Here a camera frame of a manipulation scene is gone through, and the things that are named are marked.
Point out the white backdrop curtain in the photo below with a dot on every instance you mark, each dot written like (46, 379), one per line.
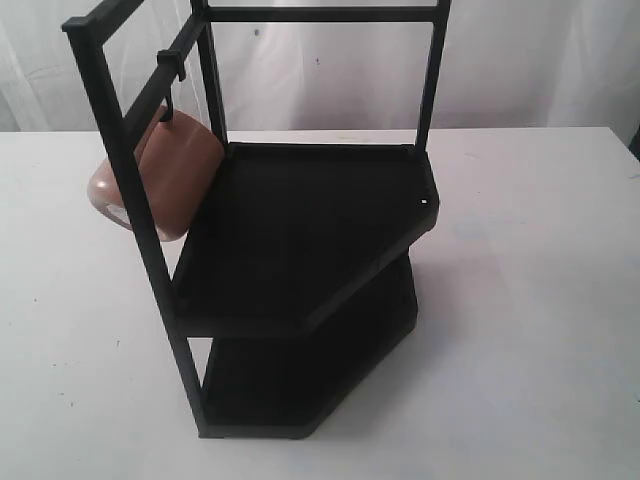
(504, 64)

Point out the black two-tier shelf rack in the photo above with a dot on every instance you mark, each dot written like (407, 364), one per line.
(293, 280)

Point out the brown mug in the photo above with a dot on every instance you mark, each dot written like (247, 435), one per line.
(177, 160)

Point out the black hook on rail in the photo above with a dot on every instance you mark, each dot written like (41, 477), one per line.
(171, 61)

